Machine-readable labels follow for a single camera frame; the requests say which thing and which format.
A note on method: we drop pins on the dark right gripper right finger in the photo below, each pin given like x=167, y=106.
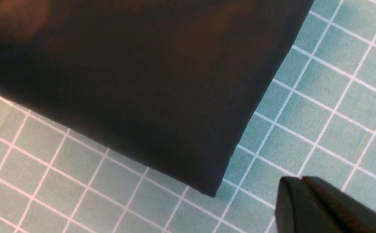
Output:
x=349, y=214

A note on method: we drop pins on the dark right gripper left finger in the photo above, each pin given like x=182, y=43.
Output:
x=298, y=210

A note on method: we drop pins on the dark gray long-sleeve shirt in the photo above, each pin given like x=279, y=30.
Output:
x=171, y=84

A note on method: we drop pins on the green checkered table mat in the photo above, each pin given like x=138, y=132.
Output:
x=317, y=118

